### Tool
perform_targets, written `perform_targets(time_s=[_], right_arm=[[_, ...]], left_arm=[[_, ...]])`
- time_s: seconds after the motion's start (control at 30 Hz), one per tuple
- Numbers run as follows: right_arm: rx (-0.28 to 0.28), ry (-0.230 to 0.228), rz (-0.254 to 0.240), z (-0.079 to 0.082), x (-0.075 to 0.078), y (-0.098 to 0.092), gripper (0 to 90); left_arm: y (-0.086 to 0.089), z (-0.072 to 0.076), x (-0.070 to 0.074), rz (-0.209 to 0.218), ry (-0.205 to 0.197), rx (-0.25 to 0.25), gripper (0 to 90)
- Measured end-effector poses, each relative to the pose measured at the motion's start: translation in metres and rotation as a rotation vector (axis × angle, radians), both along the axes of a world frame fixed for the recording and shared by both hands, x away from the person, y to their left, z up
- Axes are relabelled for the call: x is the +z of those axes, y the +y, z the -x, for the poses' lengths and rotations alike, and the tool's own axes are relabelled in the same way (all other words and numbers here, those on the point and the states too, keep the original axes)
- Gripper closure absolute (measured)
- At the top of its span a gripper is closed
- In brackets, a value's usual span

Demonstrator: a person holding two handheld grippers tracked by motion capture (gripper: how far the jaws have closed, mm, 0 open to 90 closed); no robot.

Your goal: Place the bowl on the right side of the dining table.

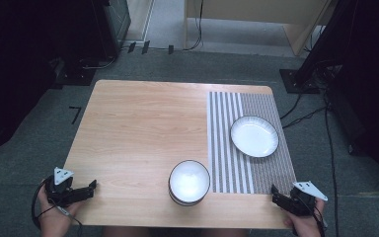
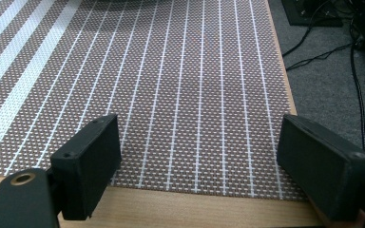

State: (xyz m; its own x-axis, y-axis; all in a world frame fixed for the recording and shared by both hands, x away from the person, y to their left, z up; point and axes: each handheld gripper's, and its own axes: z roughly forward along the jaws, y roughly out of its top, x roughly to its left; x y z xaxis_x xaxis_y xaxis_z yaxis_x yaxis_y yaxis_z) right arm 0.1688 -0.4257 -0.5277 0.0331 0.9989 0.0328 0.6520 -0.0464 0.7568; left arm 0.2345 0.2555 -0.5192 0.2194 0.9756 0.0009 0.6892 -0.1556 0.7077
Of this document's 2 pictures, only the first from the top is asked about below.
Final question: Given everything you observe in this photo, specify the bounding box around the black angled tape mark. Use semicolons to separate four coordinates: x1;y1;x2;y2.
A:
68;105;83;125

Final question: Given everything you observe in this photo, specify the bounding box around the dark cabinet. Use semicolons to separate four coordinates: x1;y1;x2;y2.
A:
88;0;132;61

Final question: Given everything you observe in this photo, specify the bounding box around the black hanging cable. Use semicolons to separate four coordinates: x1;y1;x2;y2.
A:
183;0;205;52

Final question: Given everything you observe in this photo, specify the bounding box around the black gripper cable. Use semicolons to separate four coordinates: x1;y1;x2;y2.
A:
31;176;84;231
295;191;328;237

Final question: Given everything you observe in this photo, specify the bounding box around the black floor cable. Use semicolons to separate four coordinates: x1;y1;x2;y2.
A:
279;94;329;130
322;92;341;237

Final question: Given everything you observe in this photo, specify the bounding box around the white plate with dark rim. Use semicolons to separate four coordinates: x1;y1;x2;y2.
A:
229;115;280;159

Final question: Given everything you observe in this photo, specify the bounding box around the black angled stand post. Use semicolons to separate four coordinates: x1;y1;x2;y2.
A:
295;0;359;87

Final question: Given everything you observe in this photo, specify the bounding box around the grey striped placemat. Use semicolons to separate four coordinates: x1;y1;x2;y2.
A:
206;91;298;196

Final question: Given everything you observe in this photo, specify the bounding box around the person's right hand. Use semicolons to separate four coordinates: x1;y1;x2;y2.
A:
283;198;327;237

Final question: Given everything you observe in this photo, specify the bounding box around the light wooden cabinet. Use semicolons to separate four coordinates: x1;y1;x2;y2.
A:
183;0;338;57

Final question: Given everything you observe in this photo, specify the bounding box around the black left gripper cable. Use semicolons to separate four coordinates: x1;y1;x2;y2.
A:
31;176;84;231

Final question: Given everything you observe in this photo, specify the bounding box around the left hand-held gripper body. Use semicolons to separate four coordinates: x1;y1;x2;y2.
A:
44;166;75;207

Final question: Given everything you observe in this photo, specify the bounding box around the black stand base plate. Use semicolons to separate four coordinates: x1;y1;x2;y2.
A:
54;64;97;87
278;68;322;95

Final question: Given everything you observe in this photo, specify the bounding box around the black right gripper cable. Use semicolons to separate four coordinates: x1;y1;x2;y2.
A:
295;191;328;237

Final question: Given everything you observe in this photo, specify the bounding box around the person's left hand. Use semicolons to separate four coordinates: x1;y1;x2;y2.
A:
37;188;84;237

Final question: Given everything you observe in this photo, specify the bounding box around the white bowl with dark rim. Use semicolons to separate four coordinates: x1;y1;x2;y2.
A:
168;159;212;207

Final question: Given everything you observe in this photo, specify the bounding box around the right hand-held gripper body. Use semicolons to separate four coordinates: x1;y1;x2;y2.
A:
287;180;329;217

